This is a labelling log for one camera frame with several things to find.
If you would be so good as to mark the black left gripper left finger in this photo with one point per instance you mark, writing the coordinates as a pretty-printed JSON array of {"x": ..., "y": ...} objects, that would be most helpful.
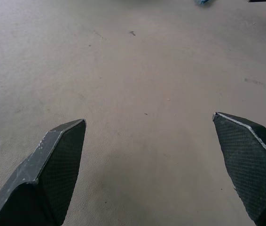
[{"x": 53, "y": 169}]

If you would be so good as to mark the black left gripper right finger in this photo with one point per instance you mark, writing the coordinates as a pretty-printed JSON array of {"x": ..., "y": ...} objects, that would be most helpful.
[{"x": 250, "y": 164}]

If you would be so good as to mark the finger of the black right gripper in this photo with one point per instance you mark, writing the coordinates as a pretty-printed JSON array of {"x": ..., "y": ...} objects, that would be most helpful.
[{"x": 258, "y": 0}]

